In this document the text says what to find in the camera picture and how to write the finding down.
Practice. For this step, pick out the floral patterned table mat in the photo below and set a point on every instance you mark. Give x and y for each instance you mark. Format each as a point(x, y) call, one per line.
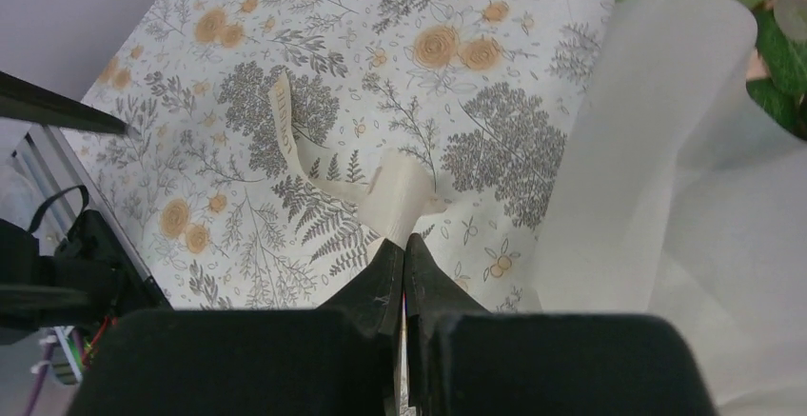
point(240, 104)

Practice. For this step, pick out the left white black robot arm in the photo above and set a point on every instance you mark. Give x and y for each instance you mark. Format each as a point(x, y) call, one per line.
point(23, 101)

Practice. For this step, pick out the cream printed ribbon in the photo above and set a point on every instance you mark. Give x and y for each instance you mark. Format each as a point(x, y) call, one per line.
point(400, 190)

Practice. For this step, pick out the pink fake flower bouquet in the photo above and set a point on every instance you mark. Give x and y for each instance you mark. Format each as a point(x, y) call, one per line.
point(776, 72)

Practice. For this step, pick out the white translucent wrapping paper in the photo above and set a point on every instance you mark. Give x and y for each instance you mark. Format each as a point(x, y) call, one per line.
point(677, 195)

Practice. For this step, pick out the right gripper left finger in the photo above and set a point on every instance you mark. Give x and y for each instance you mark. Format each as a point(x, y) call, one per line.
point(370, 307)

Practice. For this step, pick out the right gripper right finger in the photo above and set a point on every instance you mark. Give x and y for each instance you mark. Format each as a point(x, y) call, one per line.
point(429, 294)

